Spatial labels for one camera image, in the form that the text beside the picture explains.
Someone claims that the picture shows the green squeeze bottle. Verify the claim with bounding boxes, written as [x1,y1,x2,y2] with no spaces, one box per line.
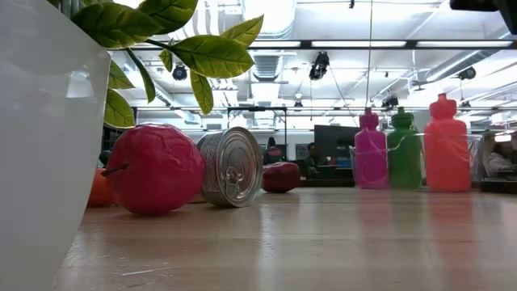
[386,106,423,189]

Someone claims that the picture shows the small dark red apple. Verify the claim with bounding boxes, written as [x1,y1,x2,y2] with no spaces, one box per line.
[261,161,301,194]

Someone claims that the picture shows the small orange tangerine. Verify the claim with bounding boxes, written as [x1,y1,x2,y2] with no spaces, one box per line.
[87,167,119,209]

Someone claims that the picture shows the green leafy plant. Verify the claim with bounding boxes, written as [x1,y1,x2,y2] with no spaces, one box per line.
[48,0,265,129]

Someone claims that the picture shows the orange squeeze bottle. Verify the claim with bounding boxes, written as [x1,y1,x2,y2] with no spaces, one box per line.
[423,92,473,192]

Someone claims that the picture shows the small clear plastic bin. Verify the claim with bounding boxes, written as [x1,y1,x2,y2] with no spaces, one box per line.
[348,133,484,191]

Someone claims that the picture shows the black overhead camera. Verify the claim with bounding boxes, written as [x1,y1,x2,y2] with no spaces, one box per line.
[308,51,330,82]

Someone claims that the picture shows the large red apple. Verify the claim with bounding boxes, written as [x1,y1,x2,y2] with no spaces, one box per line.
[100,122,206,216]

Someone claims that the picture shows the black background monitor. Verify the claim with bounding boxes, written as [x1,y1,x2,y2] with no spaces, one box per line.
[313,124,360,162]

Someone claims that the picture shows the person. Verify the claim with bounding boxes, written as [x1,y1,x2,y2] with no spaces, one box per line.
[487,141,517,179]
[263,137,284,167]
[304,141,321,179]

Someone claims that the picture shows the pink squeeze bottle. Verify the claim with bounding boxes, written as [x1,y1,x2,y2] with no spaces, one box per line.
[354,107,389,190]

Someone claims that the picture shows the white plant pot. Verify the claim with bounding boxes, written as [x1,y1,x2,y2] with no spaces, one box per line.
[0,0,112,291]

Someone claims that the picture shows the white label tin can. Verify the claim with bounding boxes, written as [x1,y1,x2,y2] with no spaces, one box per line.
[196,126,264,209]

